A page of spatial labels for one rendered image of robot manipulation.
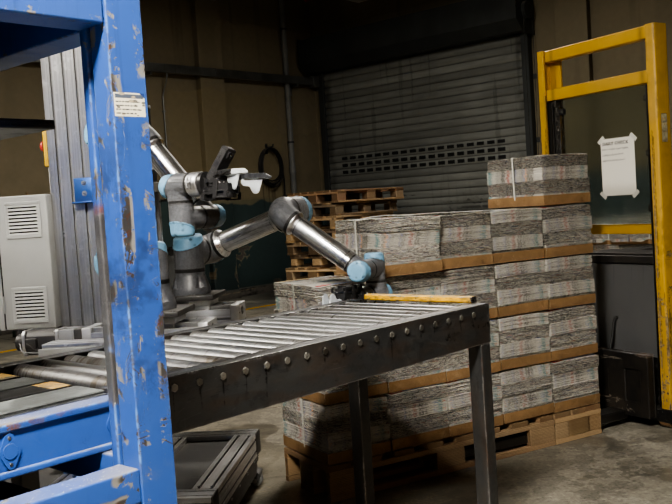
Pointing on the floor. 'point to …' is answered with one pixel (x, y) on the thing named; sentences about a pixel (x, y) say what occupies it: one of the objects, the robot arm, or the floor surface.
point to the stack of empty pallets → (340, 209)
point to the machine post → (128, 248)
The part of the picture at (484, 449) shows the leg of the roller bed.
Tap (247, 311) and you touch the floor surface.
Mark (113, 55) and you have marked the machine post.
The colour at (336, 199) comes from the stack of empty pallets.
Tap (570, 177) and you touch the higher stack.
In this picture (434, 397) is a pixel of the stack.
